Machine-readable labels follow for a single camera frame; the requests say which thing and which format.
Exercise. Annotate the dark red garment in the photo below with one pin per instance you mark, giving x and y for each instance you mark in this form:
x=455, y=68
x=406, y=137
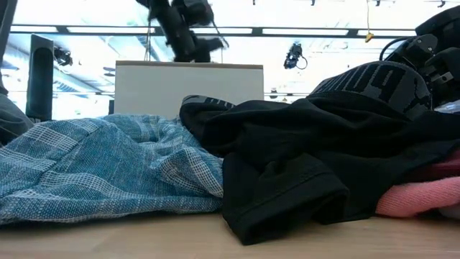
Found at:
x=445, y=167

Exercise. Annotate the black Puma waistband underwear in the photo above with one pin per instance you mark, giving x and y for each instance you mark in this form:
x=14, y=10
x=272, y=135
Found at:
x=287, y=144

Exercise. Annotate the pink knit garment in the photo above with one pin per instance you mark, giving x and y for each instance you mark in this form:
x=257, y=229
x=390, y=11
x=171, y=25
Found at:
x=413, y=198

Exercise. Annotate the blue plaid shirt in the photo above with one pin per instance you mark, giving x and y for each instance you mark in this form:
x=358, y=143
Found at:
x=90, y=169

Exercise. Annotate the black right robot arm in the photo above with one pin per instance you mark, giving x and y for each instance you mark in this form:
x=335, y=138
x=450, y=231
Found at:
x=445, y=25

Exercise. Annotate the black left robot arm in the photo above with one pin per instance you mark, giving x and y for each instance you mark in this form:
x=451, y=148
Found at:
x=172, y=28

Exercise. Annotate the beige fabric storage box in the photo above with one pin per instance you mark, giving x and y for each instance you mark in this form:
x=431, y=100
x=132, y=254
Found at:
x=187, y=86

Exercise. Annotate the black overhead crossbar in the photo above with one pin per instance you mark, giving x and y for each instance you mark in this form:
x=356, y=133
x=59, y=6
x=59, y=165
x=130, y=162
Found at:
x=257, y=31

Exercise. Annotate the yellow hanging tag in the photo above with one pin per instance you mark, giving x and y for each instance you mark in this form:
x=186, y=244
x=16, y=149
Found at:
x=369, y=36

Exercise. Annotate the black monitor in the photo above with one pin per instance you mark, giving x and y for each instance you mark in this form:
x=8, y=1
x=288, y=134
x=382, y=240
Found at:
x=111, y=107

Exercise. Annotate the black overhead camera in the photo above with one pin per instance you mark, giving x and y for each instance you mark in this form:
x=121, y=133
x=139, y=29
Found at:
x=293, y=55

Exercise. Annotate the black vertical frame post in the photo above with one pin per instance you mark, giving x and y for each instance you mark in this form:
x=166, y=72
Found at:
x=39, y=79

